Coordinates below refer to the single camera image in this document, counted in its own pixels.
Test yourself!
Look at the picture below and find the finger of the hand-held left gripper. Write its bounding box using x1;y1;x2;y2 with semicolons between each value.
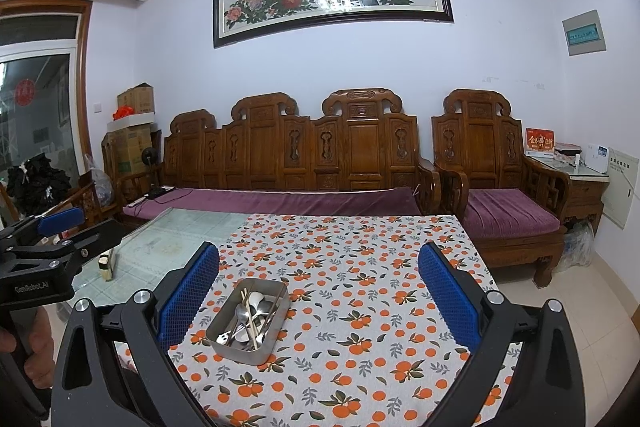
0;206;86;254
6;218;127;271

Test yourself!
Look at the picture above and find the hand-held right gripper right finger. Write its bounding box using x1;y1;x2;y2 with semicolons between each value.
417;242;587;427

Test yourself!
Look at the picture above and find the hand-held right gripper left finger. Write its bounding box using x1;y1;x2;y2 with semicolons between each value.
50;241;221;427

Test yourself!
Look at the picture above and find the light wooden chopstick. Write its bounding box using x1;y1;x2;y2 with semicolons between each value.
241;288;256;350
244;289;259;351

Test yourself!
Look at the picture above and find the metal tray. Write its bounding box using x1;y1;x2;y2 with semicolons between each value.
206;278;292;365

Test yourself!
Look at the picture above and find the person's left hand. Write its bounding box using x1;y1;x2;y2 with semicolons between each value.
0;307;56;390

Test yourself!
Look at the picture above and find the wooden chair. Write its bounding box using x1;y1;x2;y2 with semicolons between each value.
50;179;126;233

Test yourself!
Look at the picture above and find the pile of black cloth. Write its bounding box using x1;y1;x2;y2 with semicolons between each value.
5;154;73;212

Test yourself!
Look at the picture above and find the clear plastic bag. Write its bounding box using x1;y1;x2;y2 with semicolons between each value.
555;222;596;273
84;153;115;208

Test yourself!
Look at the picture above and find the large cardboard box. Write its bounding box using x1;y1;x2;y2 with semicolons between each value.
102;123;156;180

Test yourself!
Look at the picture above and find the orange fruit print tablecloth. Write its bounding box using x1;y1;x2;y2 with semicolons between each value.
112;213;518;427

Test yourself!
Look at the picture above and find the purple armchair cushion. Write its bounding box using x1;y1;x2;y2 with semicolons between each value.
465;189;561;240

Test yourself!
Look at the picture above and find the flat white box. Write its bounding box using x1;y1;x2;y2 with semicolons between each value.
106;113;153;132

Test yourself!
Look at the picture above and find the purple sofa cushion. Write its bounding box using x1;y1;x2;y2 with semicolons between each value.
123;187;423;219

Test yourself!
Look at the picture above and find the small cardboard box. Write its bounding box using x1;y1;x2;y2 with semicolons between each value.
117;83;154;115

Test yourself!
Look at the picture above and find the carved wooden armchair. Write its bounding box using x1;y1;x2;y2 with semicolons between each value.
431;89;573;288

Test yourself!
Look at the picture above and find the wooden side table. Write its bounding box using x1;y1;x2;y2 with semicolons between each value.
530;154;611;238

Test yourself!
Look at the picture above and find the red gift box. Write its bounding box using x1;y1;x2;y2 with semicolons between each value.
525;128;557;156

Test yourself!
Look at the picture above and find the carved wooden sofa bench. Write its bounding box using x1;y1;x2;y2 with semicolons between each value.
122;88;443;228

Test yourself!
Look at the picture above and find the small box on side table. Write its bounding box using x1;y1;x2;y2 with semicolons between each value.
555;142;583;165

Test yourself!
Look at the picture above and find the white tabletop device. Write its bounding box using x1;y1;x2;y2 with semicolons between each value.
585;143;612;172

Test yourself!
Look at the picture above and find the glass door with wooden frame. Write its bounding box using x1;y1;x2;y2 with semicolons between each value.
0;0;93;208

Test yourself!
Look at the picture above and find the large beige wall box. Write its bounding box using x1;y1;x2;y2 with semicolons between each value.
600;147;640;229

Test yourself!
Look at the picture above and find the small grey wall panel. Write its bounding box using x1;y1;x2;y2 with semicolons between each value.
561;9;606;56

